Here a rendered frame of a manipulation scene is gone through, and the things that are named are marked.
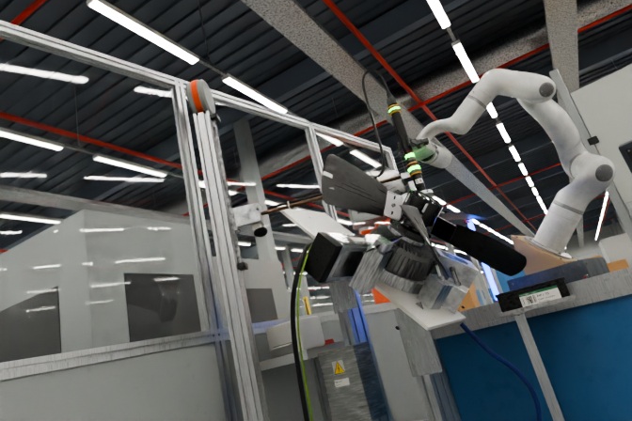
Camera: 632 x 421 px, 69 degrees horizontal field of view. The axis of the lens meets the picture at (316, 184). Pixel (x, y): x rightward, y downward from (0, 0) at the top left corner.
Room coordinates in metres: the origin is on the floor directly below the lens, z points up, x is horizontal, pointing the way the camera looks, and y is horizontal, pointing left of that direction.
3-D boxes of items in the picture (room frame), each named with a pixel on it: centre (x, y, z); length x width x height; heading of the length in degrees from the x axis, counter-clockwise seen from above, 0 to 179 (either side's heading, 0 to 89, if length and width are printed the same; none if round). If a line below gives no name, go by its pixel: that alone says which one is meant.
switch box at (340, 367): (1.59, 0.05, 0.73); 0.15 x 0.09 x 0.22; 53
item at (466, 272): (1.63, -0.36, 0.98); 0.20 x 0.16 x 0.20; 53
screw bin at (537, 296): (1.62, -0.61, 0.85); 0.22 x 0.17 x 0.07; 68
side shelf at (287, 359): (1.80, 0.15, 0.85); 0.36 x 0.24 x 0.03; 143
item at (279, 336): (1.76, 0.22, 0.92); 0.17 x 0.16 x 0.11; 53
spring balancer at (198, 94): (1.59, 0.36, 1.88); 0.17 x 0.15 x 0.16; 143
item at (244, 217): (1.59, 0.27, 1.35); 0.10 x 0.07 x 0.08; 88
